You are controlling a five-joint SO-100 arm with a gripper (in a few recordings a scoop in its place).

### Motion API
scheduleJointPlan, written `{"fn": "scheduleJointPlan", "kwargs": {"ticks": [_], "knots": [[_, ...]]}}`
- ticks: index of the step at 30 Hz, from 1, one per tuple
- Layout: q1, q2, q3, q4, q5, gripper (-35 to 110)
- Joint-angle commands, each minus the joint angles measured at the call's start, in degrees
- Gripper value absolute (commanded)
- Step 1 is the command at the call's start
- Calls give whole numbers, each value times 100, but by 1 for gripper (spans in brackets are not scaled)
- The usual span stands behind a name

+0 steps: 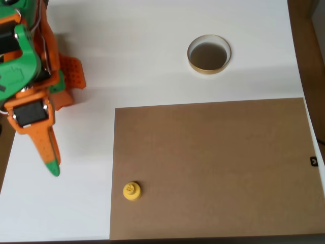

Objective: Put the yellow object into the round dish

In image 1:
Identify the small yellow plastic piece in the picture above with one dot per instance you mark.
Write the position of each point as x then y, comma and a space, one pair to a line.
131, 191

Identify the orange green robot arm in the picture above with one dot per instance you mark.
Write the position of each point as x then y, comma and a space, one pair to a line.
17, 73

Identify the round clear shallow dish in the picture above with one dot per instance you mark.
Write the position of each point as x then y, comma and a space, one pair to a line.
208, 57

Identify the large white base panel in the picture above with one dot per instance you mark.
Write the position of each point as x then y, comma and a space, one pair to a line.
152, 76

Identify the brown fibreboard panel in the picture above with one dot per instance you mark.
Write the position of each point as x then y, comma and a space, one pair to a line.
210, 167

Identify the small black clip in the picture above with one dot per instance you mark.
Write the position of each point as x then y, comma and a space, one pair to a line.
314, 161

